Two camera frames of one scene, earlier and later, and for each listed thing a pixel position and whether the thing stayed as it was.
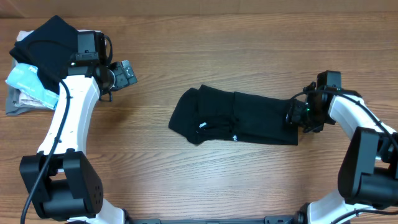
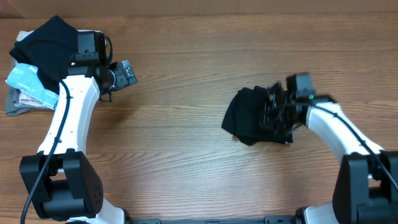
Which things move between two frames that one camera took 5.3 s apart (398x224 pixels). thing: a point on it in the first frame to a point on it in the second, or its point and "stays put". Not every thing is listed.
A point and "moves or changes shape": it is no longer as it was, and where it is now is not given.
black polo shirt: x=209 y=112 moves or changes shape
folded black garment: x=51 y=47 stays put
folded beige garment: x=30 y=101 stays put
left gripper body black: x=120 y=79 stays put
